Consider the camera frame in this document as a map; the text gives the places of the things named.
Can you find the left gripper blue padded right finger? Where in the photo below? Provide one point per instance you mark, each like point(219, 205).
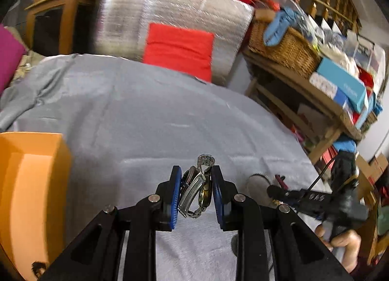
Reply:
point(271, 239)

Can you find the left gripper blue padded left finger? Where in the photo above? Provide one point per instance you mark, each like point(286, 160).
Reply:
point(121, 241)

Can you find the gold and silver wristwatch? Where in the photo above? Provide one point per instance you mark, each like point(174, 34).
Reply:
point(196, 187)

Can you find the right hand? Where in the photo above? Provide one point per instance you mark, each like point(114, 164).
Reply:
point(349, 240)

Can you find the orange cardboard box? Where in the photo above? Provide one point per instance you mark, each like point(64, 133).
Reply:
point(35, 168)

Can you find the teal fashion box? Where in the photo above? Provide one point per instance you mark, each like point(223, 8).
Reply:
point(351, 86)

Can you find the white patterned box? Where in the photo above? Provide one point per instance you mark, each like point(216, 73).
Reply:
point(329, 89)

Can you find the wooden shelf table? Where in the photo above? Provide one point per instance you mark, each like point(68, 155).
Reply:
point(284, 90)

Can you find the grey bed sheet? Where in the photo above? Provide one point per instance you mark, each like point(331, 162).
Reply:
point(128, 124)

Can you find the wicker basket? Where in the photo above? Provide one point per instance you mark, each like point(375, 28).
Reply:
point(293, 51)

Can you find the light blue cloth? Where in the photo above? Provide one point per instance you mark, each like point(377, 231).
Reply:
point(276, 30)

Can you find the small red cushion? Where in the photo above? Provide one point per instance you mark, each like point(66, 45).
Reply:
point(182, 50)

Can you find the magenta pillow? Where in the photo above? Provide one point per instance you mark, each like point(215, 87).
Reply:
point(12, 49)

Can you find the wooden corner cabinet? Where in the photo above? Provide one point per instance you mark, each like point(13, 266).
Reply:
point(59, 26)

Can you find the silver foil insulation panel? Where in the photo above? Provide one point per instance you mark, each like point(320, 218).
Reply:
point(119, 27)

